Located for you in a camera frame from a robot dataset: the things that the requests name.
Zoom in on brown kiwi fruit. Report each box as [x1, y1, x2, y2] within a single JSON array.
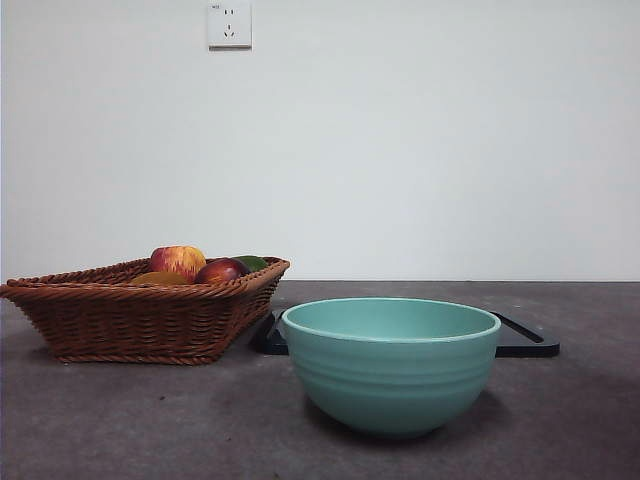
[[130, 270, 190, 286]]

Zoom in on teal ribbed bowl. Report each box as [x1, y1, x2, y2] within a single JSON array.
[[280, 297, 503, 440]]

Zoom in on green fruit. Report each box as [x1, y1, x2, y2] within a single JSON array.
[[232, 255, 270, 274]]

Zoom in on dark red apple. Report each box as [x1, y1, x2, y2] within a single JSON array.
[[194, 257, 251, 285]]

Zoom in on red and yellow apple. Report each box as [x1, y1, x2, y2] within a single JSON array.
[[148, 244, 208, 284]]

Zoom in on brown wicker basket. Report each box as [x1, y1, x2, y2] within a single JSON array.
[[0, 256, 292, 365]]

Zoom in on black rectangular tray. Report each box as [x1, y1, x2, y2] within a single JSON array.
[[257, 308, 561, 359]]

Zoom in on white wall power socket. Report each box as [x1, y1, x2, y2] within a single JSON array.
[[208, 2, 253, 50]]

